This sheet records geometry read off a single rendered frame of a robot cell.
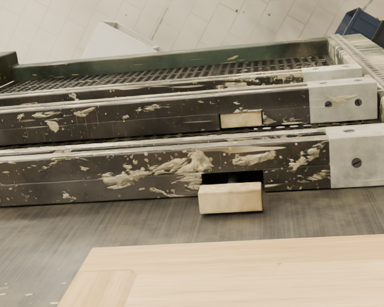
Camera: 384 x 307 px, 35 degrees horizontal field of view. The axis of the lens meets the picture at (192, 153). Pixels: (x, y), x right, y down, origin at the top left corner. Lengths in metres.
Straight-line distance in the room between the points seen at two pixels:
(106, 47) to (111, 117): 3.27
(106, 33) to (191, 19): 1.50
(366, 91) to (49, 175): 0.61
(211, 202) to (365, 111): 0.50
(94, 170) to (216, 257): 0.29
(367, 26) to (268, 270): 4.33
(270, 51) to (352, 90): 0.92
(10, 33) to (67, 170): 5.30
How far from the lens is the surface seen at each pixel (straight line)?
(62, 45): 6.00
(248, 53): 2.07
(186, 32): 5.80
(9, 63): 2.25
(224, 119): 1.18
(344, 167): 0.83
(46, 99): 1.43
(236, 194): 0.76
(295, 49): 2.07
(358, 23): 4.86
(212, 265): 0.61
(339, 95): 1.17
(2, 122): 1.29
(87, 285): 0.61
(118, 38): 4.46
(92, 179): 0.86
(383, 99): 1.15
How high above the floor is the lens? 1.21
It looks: 3 degrees down
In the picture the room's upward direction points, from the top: 62 degrees counter-clockwise
